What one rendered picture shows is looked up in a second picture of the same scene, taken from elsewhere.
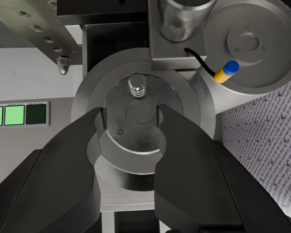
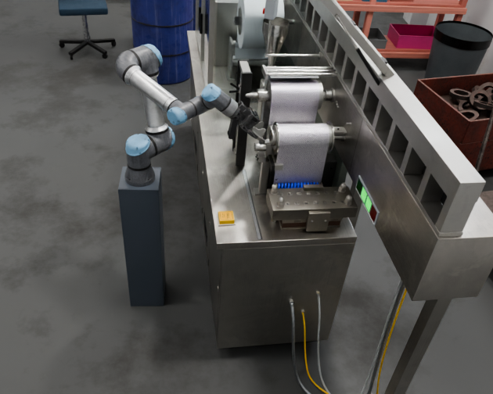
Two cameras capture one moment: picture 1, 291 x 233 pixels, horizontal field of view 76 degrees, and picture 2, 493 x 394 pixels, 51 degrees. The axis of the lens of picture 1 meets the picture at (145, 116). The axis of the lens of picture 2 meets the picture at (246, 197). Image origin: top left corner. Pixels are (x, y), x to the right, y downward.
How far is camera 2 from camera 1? 2.33 m
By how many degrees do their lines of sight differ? 76
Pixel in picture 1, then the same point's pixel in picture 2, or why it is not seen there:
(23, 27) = (315, 205)
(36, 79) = not seen: outside the picture
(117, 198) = (356, 113)
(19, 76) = not seen: outside the picture
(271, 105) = (281, 119)
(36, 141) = (365, 172)
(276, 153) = (282, 109)
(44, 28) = (314, 200)
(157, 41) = (266, 147)
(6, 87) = not seen: outside the picture
